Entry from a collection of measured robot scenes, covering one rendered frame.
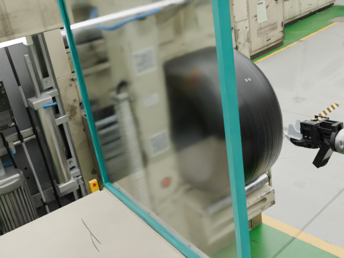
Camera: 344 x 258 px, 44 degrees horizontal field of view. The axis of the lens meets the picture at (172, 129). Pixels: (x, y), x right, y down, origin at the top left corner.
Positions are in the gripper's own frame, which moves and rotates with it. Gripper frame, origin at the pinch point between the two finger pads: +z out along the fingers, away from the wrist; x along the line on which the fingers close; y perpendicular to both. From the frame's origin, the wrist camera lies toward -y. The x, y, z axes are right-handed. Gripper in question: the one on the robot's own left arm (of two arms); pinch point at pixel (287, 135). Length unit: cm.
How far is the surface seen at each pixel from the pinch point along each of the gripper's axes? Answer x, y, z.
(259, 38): -343, -43, 362
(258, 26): -342, -25, 360
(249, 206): 2.6, -33.5, 22.0
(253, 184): -2.7, -26.7, 23.8
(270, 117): -1.8, 4.3, 8.7
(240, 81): 3.6, 18.2, 14.9
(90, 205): 68, 5, 4
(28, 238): 85, 5, 3
